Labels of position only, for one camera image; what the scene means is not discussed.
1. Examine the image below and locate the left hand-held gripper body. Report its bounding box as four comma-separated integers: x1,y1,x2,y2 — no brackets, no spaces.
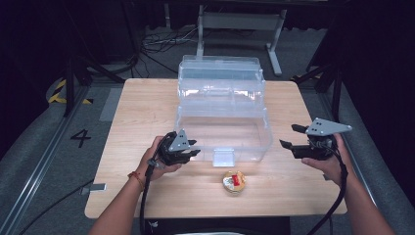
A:
157,128,194,167

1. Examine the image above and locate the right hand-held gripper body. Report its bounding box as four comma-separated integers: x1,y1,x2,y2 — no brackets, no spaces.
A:
292,117,353,162

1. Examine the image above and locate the clear plastic storage box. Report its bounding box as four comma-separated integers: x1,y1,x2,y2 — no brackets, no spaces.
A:
174,54,274,168

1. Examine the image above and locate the person's right hand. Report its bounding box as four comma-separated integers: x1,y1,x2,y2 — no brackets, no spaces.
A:
301,133,355,187

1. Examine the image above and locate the person's left hand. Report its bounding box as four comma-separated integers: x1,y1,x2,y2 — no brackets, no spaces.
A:
135,135,183,182

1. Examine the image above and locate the black metal stand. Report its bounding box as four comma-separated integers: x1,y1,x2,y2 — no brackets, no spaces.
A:
292,62,344,124
62,0,126,118

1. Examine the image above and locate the black box under table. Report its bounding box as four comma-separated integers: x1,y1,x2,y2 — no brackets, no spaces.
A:
145,216,292,235

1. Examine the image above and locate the yellow black hazard tape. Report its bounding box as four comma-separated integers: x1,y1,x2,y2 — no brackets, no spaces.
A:
48,78,94,106

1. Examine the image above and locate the aluminium floor rail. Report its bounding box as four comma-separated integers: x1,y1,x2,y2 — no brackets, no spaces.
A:
317,91,392,235
0,84,92,235

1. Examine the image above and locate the right hand-held gripper black cable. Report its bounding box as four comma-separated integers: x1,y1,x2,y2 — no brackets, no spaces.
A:
306,140,349,235

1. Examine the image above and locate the hand-held gripper black cable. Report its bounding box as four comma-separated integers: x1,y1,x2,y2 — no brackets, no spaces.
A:
139,159,159,235
306,140,349,235

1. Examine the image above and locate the red string bracelet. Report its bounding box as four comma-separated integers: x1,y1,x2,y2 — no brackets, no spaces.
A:
127,170,146,192

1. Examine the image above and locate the left hand-held gripper black cable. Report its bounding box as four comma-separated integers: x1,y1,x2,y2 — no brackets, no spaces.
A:
139,159,159,235

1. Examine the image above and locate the bundle of floor cables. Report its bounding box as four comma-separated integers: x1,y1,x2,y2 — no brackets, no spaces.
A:
131,25,200,79

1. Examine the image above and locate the grey metal desk frame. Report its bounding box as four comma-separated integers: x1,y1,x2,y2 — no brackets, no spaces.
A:
194,4,288,77

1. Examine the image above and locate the thin black floor cable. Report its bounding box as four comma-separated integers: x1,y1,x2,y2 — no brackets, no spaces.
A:
19,179,96,235

